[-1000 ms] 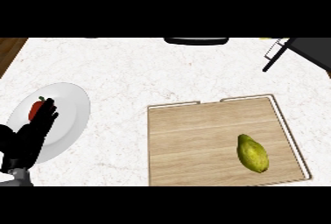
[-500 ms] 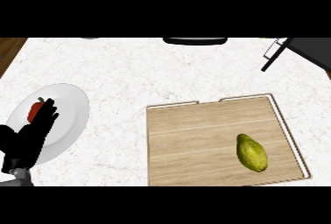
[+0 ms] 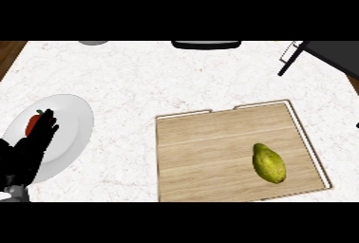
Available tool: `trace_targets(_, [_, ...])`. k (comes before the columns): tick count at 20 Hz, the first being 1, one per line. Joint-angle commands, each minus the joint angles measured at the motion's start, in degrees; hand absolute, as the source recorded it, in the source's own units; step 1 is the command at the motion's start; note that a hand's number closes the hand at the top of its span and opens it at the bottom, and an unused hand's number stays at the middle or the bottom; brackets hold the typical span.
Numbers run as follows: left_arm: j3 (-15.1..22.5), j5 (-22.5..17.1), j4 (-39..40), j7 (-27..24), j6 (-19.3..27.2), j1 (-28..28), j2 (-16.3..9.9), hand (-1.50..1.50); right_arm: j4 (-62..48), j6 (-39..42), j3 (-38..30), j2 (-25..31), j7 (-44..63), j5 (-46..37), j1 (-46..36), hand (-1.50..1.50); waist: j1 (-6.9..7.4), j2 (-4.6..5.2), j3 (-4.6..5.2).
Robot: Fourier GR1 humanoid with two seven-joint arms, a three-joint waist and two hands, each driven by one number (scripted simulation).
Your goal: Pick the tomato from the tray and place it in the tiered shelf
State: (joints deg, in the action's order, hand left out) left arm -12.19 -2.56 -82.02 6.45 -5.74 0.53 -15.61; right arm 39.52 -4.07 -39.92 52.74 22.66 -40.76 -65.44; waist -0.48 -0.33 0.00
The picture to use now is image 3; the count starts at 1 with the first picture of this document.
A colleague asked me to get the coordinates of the black rounded appliance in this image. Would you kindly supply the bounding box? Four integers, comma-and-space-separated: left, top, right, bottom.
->
169, 40, 242, 50

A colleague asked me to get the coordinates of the white oval plate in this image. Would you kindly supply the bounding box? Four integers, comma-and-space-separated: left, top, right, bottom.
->
0, 93, 95, 185

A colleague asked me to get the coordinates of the grey round object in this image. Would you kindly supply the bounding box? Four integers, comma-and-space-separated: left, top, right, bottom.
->
76, 40, 110, 47

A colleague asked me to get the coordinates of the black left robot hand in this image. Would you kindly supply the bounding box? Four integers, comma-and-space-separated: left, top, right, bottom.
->
0, 108, 60, 187

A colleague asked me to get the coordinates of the wooden tray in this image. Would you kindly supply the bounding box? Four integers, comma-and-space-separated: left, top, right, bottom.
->
153, 99, 333, 203

